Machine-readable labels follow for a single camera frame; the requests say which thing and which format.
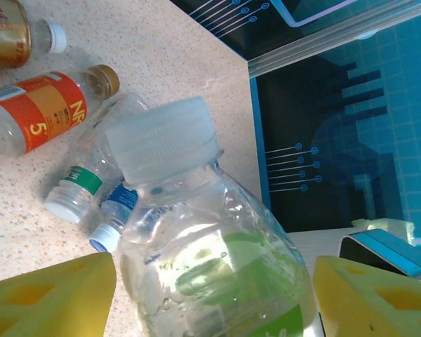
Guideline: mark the gold label bottle white cap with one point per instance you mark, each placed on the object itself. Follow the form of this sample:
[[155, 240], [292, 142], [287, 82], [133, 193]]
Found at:
[[7, 38]]

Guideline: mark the aluminium frame post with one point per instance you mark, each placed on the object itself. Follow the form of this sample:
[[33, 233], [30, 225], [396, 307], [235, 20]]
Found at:
[[319, 49]]

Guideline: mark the clear bottle small green label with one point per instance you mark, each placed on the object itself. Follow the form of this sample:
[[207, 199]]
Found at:
[[86, 179]]

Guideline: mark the orange label bottle brown cap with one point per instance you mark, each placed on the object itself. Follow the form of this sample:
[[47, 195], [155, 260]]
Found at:
[[45, 105]]

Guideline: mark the small bottle blue label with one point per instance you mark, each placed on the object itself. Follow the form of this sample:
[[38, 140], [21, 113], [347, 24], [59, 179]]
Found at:
[[121, 200]]

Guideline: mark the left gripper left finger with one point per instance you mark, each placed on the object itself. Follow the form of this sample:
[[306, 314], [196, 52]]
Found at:
[[45, 309]]

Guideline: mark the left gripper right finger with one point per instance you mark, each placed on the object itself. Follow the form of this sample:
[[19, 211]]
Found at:
[[372, 309]]

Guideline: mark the wide clear bottle white cap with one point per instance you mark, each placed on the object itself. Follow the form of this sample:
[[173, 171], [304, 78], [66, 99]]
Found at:
[[203, 252]]

